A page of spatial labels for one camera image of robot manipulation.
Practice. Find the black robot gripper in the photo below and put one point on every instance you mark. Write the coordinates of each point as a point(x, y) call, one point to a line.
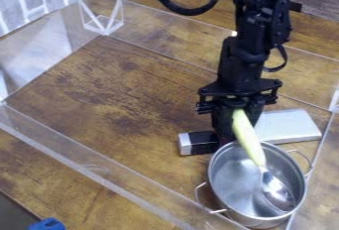
point(238, 86)

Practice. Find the small silver pot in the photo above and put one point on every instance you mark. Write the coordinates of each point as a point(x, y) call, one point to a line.
point(236, 183)

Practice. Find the yellow handled metal spoon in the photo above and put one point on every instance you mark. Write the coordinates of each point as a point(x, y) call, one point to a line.
point(253, 144)

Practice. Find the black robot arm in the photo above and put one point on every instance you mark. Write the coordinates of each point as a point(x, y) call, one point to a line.
point(262, 24)

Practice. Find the grey flat metal box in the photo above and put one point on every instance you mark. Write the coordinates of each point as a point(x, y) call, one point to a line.
point(285, 126)

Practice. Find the black and silver block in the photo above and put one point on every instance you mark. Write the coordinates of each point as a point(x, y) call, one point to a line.
point(197, 143)

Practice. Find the clear acrylic barrier panel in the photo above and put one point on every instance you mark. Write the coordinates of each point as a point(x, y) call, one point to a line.
point(88, 132)

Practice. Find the blue object at corner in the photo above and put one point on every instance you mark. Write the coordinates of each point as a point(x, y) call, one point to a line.
point(48, 224)

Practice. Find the black strip on wall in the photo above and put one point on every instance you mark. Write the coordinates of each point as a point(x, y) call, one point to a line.
point(295, 7)

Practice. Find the clear acrylic corner bracket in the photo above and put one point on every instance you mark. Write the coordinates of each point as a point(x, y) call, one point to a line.
point(100, 24)

